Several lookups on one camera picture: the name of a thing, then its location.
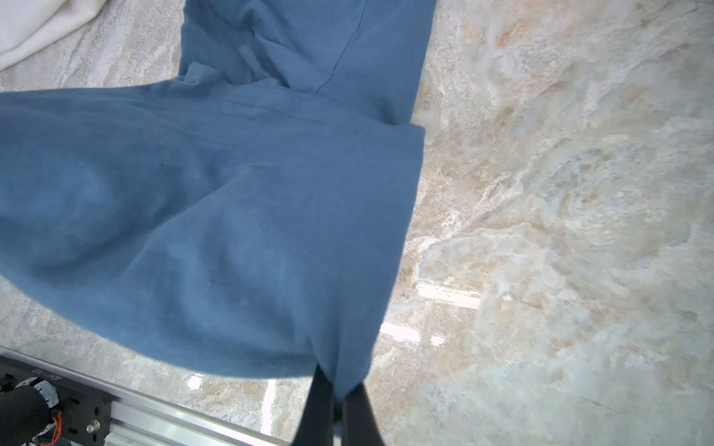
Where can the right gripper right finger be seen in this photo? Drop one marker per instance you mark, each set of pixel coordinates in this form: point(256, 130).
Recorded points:
point(359, 425)

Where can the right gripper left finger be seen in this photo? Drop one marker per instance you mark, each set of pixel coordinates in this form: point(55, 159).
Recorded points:
point(316, 427)

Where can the blue t-shirt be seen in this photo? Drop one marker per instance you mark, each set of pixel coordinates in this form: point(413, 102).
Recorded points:
point(244, 218)

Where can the white t-shirt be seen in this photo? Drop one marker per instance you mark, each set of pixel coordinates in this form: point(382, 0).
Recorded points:
point(28, 26)

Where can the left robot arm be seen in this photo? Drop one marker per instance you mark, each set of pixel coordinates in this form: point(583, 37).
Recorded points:
point(27, 411)

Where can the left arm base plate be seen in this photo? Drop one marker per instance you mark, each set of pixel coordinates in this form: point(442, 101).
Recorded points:
point(83, 415)

